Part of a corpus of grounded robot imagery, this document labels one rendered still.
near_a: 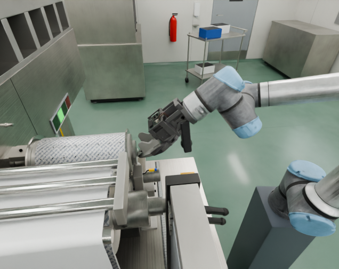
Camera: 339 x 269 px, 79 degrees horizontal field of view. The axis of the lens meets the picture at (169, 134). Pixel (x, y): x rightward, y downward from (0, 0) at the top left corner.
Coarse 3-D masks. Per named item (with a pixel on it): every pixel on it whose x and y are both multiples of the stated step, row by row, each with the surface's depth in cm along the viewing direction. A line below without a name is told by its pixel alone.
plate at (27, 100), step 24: (48, 48) 86; (72, 48) 115; (24, 72) 67; (48, 72) 84; (72, 72) 113; (0, 96) 56; (24, 96) 66; (48, 96) 83; (72, 96) 110; (0, 120) 55; (24, 120) 65; (48, 120) 81; (0, 144) 54; (24, 144) 65
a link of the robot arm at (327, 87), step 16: (288, 80) 59; (304, 80) 57; (320, 80) 55; (336, 80) 53; (256, 96) 61; (272, 96) 60; (288, 96) 58; (304, 96) 57; (320, 96) 56; (336, 96) 54
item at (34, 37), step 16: (0, 0) 59; (16, 0) 67; (32, 0) 76; (48, 0) 90; (0, 16) 58; (16, 16) 71; (32, 16) 84; (48, 16) 97; (64, 16) 111; (0, 32) 61; (16, 32) 74; (32, 32) 75; (48, 32) 88; (64, 32) 106; (0, 48) 63; (16, 48) 65; (32, 48) 78; (0, 64) 64; (16, 64) 64; (0, 80) 57
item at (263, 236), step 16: (256, 192) 95; (256, 208) 95; (256, 224) 95; (272, 224) 81; (288, 224) 81; (240, 240) 116; (256, 240) 95; (272, 240) 87; (288, 240) 86; (304, 240) 86; (240, 256) 116; (256, 256) 96; (272, 256) 96; (288, 256) 95
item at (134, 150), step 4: (132, 140) 62; (132, 144) 60; (132, 148) 59; (136, 148) 64; (132, 152) 59; (136, 152) 63; (132, 156) 59; (136, 156) 61; (132, 160) 59; (136, 160) 60; (132, 164) 61; (136, 164) 62
